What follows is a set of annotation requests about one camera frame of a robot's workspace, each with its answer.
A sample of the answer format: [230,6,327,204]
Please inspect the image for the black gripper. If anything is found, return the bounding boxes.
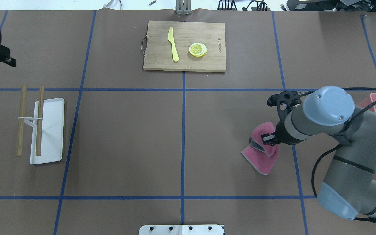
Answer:
[261,121,294,146]

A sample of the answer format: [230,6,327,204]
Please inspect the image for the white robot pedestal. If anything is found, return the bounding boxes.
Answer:
[138,224,225,235]

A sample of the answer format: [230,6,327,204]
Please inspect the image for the yellow plastic knife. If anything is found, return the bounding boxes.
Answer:
[167,27,179,62]

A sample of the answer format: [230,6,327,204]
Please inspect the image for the pink cleaning cloth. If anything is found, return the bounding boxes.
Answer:
[241,122,279,175]

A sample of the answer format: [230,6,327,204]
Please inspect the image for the lemon slice toy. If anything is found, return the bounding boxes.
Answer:
[189,43,207,57]

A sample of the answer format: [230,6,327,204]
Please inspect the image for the wooden cutting board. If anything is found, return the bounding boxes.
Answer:
[143,20,227,73]

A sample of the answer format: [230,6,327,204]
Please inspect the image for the white rectangular tray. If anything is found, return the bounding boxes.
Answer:
[30,98,65,165]

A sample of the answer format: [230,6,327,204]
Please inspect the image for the aluminium frame post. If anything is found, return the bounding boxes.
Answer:
[176,0,192,15]

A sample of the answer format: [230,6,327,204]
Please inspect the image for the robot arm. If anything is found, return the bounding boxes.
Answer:
[261,86,376,223]

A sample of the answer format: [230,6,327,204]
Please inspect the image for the wooden rack rod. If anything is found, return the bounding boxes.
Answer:
[15,84,27,157]
[35,86,45,156]

